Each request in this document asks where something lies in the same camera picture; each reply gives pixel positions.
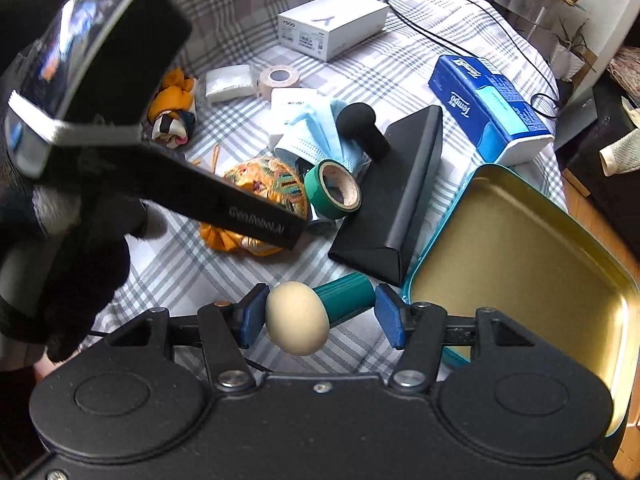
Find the cream egg shaker teal handle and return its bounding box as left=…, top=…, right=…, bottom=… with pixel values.
left=265, top=272, right=375, bottom=356

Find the blue face mask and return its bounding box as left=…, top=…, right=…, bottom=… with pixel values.
left=268, top=96, right=364, bottom=174

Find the gold teal metal tin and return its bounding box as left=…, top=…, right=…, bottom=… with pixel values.
left=402, top=164, right=639, bottom=434

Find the white tissue packet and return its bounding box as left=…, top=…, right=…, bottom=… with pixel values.
left=271, top=87, right=322, bottom=125

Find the black cable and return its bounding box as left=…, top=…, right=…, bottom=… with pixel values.
left=375, top=0, right=561, bottom=120

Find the clear wrapped white packet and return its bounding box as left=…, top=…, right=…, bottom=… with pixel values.
left=205, top=64, right=257, bottom=103

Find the plaid bed cover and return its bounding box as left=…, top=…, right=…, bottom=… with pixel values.
left=79, top=0, right=569, bottom=386

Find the orange embroidered pouch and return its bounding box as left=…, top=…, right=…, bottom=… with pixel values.
left=200, top=156, right=309, bottom=257

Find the black triangular case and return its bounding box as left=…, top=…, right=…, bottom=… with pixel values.
left=328, top=105, right=442, bottom=286

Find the white Y500 box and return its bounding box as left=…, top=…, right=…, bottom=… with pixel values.
left=278, top=0, right=390, bottom=62

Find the green knit sweater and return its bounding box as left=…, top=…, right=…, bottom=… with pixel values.
left=599, top=129, right=640, bottom=177

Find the beige tape roll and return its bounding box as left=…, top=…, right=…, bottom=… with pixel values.
left=258, top=65, right=300, bottom=101

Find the blue Tempo tissue pack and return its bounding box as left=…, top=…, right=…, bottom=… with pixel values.
left=428, top=55, right=553, bottom=166

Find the black cabinet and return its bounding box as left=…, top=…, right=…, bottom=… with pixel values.
left=554, top=74, right=639, bottom=256

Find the black gloved left hand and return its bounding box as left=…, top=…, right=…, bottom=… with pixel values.
left=1, top=179, right=167, bottom=370

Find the black ball massage head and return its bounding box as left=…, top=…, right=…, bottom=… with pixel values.
left=336, top=103, right=390, bottom=162

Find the green tape roll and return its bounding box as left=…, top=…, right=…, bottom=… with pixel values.
left=304, top=159, right=361, bottom=220

